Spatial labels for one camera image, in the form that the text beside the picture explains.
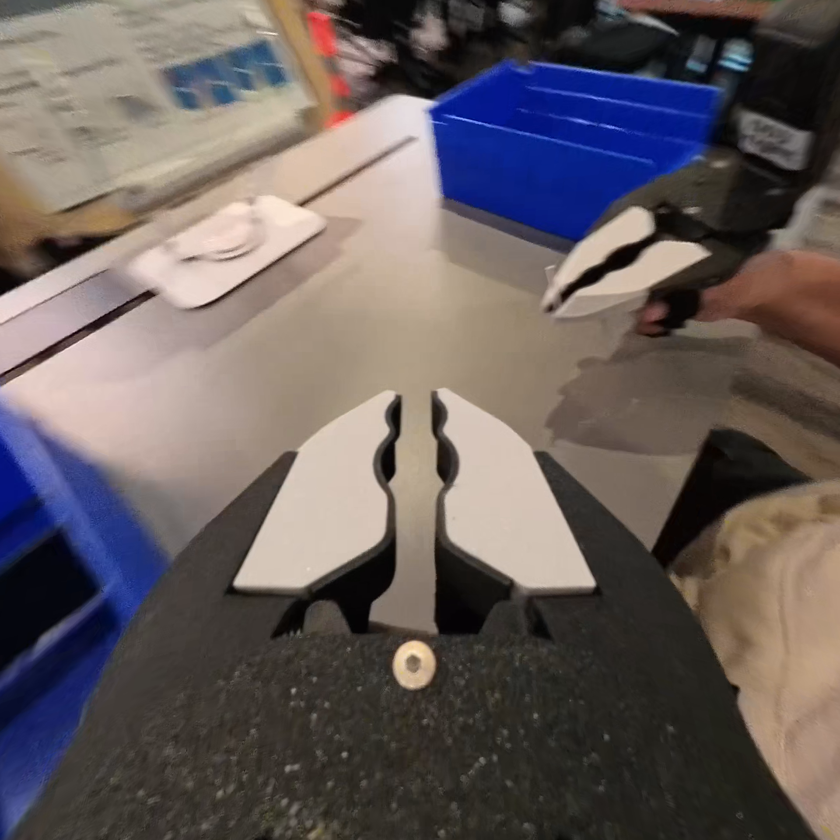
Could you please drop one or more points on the printed instruction board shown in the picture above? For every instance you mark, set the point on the printed instruction board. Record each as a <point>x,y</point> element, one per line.
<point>131,79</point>

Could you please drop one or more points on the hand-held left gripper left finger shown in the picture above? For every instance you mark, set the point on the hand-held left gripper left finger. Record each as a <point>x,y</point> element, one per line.
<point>321,512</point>

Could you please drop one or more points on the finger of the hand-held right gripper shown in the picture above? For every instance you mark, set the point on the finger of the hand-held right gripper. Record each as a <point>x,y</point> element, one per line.
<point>630,282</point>
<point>617,233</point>

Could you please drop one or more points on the blue divided plastic bin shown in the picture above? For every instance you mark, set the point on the blue divided plastic bin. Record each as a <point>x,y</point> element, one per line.
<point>525,170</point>

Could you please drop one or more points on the person's right hand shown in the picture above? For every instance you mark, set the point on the person's right hand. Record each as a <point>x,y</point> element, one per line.
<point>748,289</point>

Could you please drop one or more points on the person's right forearm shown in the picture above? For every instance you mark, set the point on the person's right forearm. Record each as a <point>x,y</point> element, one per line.
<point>820,308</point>

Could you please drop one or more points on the white board stand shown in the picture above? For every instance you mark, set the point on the white board stand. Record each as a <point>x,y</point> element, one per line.
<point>275,226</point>

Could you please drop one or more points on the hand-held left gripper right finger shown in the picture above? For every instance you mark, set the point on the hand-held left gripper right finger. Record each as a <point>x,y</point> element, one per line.
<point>512,512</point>

